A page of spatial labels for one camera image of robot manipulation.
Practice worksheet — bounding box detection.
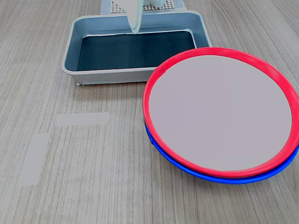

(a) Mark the black tray mat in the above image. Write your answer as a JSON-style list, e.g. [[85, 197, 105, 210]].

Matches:
[[74, 28, 198, 73]]

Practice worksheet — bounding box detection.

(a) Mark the translucent tape strip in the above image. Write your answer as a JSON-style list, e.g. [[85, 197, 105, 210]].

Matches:
[[55, 110, 111, 128], [15, 133, 54, 187]]

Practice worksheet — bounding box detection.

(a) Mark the steel tray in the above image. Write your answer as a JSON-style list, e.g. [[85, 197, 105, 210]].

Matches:
[[57, 7, 215, 88]]

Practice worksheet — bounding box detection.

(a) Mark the red rimmed white plate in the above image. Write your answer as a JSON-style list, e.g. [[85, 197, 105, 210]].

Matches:
[[139, 41, 299, 185]]

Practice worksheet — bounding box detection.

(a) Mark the pale perforated base plate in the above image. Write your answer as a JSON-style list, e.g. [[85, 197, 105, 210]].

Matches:
[[110, 0, 177, 15]]

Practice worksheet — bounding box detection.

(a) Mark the blue rimmed white plate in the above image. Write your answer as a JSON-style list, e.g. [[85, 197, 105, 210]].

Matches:
[[144, 109, 299, 191]]

